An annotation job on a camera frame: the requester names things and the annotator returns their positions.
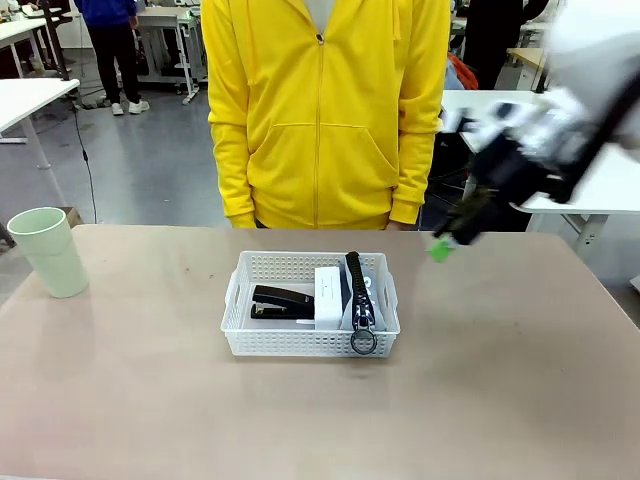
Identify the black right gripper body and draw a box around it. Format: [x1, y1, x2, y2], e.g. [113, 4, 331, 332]
[470, 122, 607, 209]

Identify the small white box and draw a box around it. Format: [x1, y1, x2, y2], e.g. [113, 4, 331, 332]
[313, 265, 347, 333]

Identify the black stapler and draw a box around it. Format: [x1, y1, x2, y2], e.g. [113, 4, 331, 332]
[250, 284, 317, 322]

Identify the white perforated plastic basket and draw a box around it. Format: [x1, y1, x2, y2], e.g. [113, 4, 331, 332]
[219, 250, 403, 359]

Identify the large white table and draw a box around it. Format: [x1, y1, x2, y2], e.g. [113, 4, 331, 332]
[438, 89, 640, 266]

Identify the light wooden table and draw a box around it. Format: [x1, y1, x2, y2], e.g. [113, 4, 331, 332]
[506, 46, 551, 76]

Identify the orange garment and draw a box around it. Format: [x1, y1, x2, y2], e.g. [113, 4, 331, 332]
[447, 53, 479, 92]

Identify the person in black clothes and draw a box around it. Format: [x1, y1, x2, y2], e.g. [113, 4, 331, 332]
[459, 0, 549, 92]

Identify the person in yellow hoodie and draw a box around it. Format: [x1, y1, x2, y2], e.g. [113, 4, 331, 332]
[199, 0, 452, 231]

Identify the grey metal desk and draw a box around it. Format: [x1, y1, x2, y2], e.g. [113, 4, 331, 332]
[133, 3, 209, 105]

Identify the person in blue top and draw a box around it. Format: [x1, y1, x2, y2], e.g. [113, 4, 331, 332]
[73, 0, 151, 117]

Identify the pale green cup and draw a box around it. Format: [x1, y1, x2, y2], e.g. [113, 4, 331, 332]
[6, 206, 90, 300]

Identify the white table with grey leg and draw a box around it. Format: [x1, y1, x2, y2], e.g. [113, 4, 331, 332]
[0, 77, 82, 170]

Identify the white desk with dark chair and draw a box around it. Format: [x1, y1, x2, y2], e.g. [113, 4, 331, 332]
[0, 14, 71, 81]

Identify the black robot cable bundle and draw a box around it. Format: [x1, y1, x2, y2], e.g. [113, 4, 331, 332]
[562, 67, 640, 205]

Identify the thin black hanging cable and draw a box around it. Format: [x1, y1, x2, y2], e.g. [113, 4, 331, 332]
[72, 98, 100, 225]

